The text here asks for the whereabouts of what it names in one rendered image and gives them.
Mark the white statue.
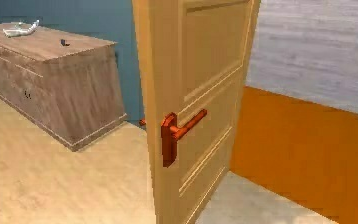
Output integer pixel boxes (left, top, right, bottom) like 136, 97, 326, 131
2, 19, 41, 38

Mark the light wooden room door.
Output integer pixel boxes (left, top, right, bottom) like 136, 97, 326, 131
131, 0, 262, 224

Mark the brown wooden chest of drawers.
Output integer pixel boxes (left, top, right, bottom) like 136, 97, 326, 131
0, 21, 128, 153

